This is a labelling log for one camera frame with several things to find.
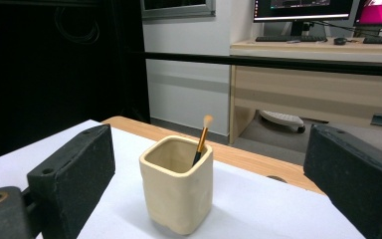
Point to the computer monitor with pink screen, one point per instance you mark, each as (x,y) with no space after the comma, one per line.
(379,11)

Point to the light wooden office desk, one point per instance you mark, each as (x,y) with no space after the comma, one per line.
(311,89)

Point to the black curtain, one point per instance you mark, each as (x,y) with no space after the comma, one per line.
(46,83)

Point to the white table sheet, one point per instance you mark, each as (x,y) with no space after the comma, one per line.
(262,212)

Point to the black computer mouse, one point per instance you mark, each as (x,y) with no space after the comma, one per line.
(340,41)

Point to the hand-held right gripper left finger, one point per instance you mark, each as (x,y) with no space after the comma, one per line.
(76,176)

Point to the black horizontal frame bar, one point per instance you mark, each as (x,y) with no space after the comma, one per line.
(278,62)

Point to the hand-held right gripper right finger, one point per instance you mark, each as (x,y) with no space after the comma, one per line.
(361,179)

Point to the grey framed panel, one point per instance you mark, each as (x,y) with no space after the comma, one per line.
(179,12)

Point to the computer monitor with dark screen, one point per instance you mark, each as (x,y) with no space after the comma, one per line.
(305,8)

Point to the beige square ceramic cup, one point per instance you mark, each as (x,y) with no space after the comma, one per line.
(175,199)

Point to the white cabinet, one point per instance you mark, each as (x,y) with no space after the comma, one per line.
(185,93)

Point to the white wheeled stand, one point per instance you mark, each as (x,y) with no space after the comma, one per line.
(283,119)

